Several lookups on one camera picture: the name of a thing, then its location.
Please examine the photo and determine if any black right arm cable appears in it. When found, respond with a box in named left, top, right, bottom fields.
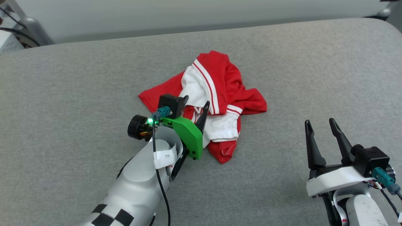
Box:
left=379, top=188, right=402, bottom=220

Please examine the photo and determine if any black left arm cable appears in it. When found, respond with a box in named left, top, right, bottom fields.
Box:
left=152, top=116, right=171, bottom=226

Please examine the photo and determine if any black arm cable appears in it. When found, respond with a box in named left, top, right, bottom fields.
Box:
left=379, top=188, right=402, bottom=220
left=152, top=116, right=171, bottom=226

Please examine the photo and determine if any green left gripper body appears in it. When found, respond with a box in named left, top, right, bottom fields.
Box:
left=127, top=115, right=203, bottom=161

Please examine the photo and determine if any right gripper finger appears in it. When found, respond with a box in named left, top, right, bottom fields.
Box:
left=304, top=120, right=327, bottom=170
left=329, top=118, right=355, bottom=165

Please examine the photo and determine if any white metal equipment box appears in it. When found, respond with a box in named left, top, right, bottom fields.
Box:
left=0, top=30, right=25, bottom=54

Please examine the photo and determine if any teal right camera connector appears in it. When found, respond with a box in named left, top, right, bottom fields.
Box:
left=372, top=167, right=401, bottom=195

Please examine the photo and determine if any white paper label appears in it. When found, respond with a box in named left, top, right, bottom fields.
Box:
left=153, top=148, right=177, bottom=170

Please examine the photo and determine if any teal left camera connector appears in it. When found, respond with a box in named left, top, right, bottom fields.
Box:
left=152, top=106, right=172, bottom=121

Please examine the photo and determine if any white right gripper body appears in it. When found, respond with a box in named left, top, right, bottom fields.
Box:
left=306, top=163, right=376, bottom=198

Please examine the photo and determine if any grey metal stand leg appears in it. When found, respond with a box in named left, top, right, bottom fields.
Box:
left=6, top=0, right=54, bottom=46

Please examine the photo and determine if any black power cable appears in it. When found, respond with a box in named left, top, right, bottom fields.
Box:
left=0, top=7, right=28, bottom=29
left=0, top=27, right=42, bottom=47

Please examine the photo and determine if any grey furniture foot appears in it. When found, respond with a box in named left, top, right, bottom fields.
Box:
left=365, top=0, right=394, bottom=18

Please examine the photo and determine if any teal camera connector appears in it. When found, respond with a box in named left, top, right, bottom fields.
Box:
left=372, top=167, right=401, bottom=195
left=152, top=106, right=172, bottom=121

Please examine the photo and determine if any red and white jersey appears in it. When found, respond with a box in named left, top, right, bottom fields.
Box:
left=138, top=50, right=268, bottom=164

